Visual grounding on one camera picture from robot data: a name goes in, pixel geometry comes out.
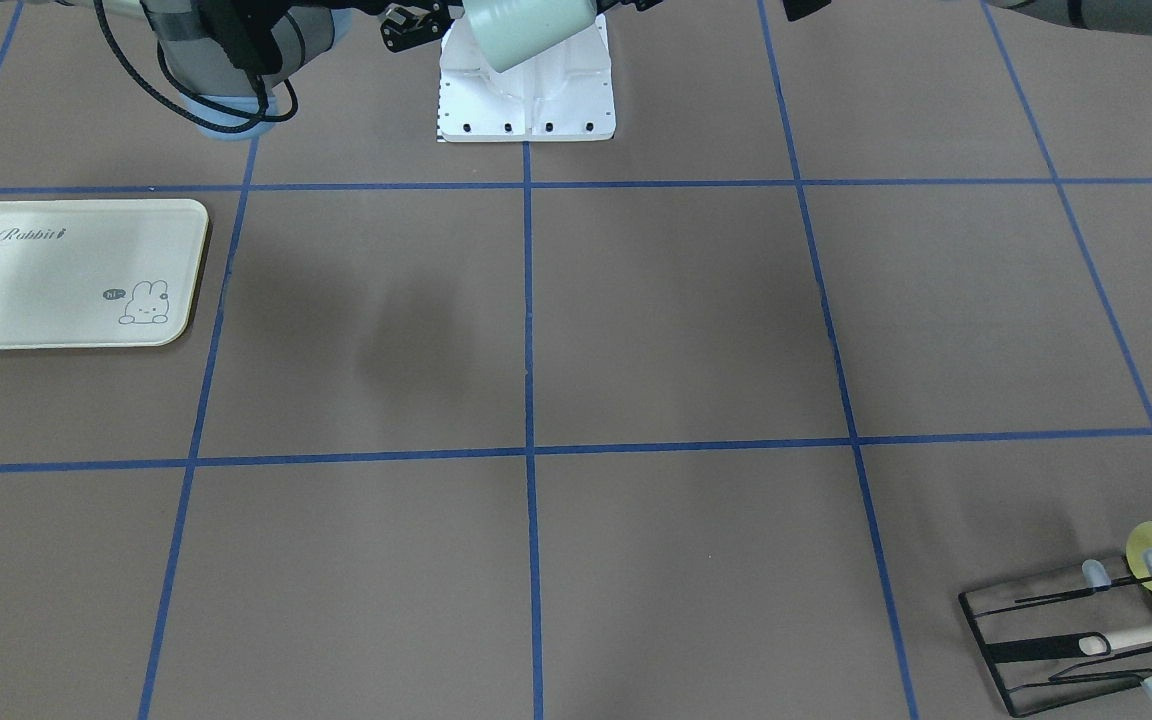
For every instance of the black wire cup rack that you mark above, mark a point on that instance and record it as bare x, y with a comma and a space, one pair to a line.
1064, 636

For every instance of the pale green cup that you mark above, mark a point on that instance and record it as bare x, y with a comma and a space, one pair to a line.
509, 33

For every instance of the wooden rack handle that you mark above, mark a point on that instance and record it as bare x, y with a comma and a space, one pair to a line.
1098, 644

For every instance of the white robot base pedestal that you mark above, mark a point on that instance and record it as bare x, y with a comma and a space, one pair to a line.
563, 95

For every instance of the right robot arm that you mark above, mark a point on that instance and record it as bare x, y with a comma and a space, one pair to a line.
230, 63

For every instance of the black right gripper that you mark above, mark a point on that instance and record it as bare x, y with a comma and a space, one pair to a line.
414, 28

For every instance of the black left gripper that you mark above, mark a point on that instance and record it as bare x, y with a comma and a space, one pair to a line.
804, 9

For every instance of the white rabbit tray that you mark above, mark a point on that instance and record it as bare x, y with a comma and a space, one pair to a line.
98, 273

